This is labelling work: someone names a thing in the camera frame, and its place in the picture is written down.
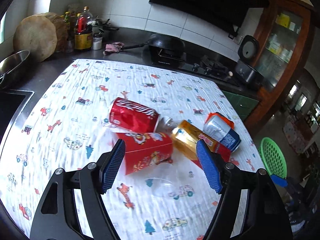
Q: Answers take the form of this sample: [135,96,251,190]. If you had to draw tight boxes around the gold and red carton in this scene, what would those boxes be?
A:
[171,120,232,170]

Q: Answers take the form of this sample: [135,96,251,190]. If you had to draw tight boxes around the clear plastic cup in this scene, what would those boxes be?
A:
[145,163,178,198]

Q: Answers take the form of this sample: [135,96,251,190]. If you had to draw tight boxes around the black rice cooker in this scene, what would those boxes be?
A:
[234,35,263,86]

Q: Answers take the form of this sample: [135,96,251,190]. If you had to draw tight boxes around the pink rag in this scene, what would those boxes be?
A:
[103,42,124,55]

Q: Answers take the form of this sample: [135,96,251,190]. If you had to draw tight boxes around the round wooden cutting board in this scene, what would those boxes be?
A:
[12,12,68,62]

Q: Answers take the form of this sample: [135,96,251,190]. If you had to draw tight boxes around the wooden glass cabinet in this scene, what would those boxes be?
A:
[245,0,316,134]

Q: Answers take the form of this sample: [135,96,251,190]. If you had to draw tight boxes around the white salt shaker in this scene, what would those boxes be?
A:
[92,33,103,50]

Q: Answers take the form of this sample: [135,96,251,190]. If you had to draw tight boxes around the black wok pan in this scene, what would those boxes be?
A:
[120,33,185,55]

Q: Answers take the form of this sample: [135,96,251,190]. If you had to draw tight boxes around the yellow tin utensil holder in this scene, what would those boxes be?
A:
[74,32,93,50]

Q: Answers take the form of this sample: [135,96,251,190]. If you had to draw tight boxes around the blue white drink can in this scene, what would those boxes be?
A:
[203,112,241,152]

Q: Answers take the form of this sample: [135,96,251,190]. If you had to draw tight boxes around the steel bowl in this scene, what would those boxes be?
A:
[1,50,31,89]

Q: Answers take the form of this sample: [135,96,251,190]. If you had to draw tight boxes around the red cola can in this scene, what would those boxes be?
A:
[109,97,160,133]

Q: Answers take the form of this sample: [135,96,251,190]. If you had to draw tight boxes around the black gas stove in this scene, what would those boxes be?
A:
[150,49,240,87]

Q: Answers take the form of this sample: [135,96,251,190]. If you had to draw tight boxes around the white cartoon print tablecloth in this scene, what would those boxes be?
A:
[1,59,263,239]

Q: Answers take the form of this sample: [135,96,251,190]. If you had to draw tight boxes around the red plastic cartoon cup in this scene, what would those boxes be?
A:
[114,132,174,175]

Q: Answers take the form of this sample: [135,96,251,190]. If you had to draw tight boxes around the green plastic basket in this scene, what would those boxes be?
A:
[258,137,287,179]

